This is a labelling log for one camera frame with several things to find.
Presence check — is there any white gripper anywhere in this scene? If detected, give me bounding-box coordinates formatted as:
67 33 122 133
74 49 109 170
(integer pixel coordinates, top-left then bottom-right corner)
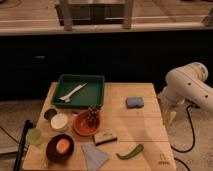
157 87 184 126

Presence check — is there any blue sponge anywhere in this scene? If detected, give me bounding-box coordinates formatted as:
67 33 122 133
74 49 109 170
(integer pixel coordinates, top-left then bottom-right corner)
126 97 144 108

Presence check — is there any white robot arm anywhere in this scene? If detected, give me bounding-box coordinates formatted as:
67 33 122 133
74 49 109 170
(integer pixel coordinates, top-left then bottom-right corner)
157 62 213 126

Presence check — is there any green plastic tray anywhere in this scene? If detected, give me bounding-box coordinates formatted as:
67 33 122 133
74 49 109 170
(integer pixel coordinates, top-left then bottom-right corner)
51 74 105 109

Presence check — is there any green chili pepper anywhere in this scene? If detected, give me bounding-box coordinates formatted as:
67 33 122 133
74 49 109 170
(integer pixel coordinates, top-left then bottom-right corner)
116 144 144 160

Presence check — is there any wooden block eraser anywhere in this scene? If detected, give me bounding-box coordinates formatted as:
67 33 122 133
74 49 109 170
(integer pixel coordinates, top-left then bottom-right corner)
93 131 117 146

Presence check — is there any brown pine cone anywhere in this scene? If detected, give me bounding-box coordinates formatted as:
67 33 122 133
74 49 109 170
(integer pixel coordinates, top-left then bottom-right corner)
86 106 99 127

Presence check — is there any blue folded cloth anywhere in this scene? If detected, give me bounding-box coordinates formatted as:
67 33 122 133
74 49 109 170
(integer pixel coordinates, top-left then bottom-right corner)
81 144 109 171

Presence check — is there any orange bowl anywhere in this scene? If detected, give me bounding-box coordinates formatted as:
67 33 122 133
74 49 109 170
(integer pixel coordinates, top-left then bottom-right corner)
73 110 100 137

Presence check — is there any white plastic fork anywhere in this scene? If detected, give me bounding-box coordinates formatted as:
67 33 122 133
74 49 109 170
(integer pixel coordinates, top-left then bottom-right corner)
59 83 87 103

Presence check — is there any white round container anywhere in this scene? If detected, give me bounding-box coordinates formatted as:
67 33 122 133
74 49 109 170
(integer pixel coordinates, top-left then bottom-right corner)
50 114 68 132

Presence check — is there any orange round food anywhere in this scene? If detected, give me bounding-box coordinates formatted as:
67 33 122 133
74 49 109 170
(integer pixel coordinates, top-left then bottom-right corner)
56 139 70 154

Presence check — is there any dark brown bowl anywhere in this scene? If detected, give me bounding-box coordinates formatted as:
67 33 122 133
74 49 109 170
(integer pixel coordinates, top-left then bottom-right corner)
46 134 74 163

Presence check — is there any small dark cup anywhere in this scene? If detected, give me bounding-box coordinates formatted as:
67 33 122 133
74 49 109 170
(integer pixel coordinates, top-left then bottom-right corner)
44 109 57 121

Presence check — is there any light green cup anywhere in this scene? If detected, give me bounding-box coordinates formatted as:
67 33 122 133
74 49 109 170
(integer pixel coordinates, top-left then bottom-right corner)
26 128 42 146

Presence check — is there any black stand left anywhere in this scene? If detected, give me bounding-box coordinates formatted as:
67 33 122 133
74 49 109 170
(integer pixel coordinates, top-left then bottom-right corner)
13 120 33 171

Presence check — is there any black cable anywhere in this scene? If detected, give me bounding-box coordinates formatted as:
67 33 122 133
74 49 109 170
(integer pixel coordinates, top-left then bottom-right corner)
171 104 198 171

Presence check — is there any wooden chair frame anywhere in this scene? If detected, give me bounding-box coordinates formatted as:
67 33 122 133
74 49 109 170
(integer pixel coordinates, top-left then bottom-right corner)
54 0 134 31

